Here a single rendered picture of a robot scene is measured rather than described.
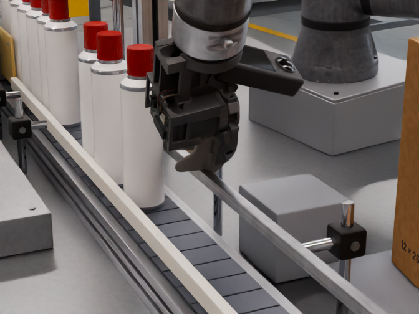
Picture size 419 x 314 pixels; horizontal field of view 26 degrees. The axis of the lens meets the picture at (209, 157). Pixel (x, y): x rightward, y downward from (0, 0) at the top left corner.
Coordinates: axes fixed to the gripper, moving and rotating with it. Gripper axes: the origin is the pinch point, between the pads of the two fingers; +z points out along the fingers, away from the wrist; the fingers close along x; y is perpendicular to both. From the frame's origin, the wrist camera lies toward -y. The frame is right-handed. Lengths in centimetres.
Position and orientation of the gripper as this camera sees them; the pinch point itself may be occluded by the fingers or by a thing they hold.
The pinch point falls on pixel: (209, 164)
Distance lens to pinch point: 106.8
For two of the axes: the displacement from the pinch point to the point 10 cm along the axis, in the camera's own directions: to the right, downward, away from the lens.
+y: -9.1, 2.5, -3.3
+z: -0.9, 6.5, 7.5
